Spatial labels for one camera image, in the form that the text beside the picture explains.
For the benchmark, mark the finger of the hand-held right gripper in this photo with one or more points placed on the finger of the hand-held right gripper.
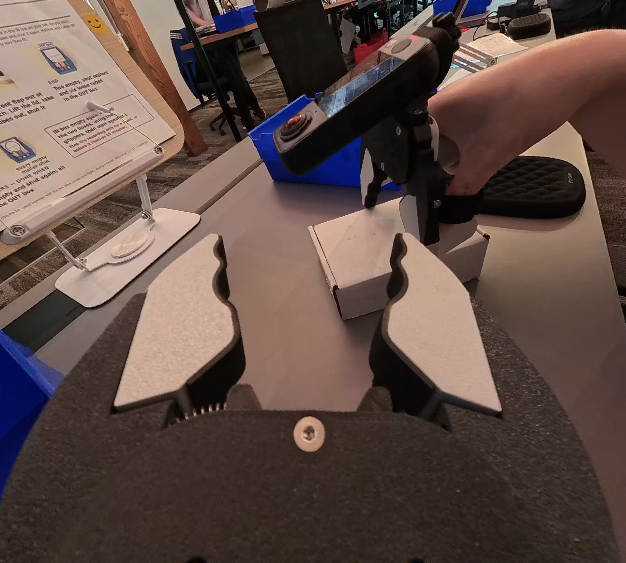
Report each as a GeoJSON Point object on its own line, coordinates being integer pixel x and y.
{"type": "Point", "coordinates": [366, 176]}
{"type": "Point", "coordinates": [410, 215]}

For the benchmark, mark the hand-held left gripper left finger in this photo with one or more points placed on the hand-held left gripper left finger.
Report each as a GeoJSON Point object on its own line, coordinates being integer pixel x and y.
{"type": "Point", "coordinates": [181, 328]}

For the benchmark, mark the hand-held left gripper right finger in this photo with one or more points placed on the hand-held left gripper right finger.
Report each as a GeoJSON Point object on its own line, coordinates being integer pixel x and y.
{"type": "Point", "coordinates": [440, 328]}

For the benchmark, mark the blue plastic bin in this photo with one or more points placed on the blue plastic bin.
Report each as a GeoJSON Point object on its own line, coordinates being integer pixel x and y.
{"type": "Point", "coordinates": [477, 0]}
{"type": "Point", "coordinates": [337, 174]}
{"type": "Point", "coordinates": [19, 391]}
{"type": "Point", "coordinates": [234, 20]}

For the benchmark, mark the white cardboard mailer box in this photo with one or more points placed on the white cardboard mailer box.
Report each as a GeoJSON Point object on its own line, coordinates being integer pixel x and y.
{"type": "Point", "coordinates": [352, 240]}

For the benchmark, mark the person's right hand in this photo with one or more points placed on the person's right hand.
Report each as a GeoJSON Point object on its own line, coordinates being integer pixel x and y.
{"type": "Point", "coordinates": [489, 122]}

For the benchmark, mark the black office chair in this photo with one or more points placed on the black office chair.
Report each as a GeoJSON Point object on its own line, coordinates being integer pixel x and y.
{"type": "Point", "coordinates": [303, 49]}

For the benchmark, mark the wooden document stand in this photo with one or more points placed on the wooden document stand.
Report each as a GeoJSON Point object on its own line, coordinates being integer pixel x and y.
{"type": "Point", "coordinates": [166, 223]}

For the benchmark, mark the black wrist rest pad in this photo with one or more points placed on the black wrist rest pad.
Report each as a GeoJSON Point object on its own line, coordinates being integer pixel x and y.
{"type": "Point", "coordinates": [538, 191]}
{"type": "Point", "coordinates": [530, 25]}

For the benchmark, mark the metal document stand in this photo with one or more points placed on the metal document stand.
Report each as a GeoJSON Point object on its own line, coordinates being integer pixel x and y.
{"type": "Point", "coordinates": [477, 56]}

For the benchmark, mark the wooden table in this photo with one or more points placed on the wooden table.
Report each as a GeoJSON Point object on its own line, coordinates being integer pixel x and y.
{"type": "Point", "coordinates": [220, 36]}

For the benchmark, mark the blue striped jacket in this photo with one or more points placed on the blue striped jacket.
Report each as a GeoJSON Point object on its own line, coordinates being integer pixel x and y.
{"type": "Point", "coordinates": [186, 64]}

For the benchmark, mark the black tripod pole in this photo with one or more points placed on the black tripod pole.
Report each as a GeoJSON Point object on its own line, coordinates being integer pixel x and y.
{"type": "Point", "coordinates": [192, 34]}

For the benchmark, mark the white paper sheet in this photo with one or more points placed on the white paper sheet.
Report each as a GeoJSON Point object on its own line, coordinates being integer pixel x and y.
{"type": "Point", "coordinates": [503, 43]}

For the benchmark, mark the wooden pillar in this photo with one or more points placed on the wooden pillar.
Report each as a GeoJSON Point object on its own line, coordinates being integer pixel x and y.
{"type": "Point", "coordinates": [124, 10]}

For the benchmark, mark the yellow smiley sticker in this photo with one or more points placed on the yellow smiley sticker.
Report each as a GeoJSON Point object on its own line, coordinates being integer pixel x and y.
{"type": "Point", "coordinates": [95, 25]}

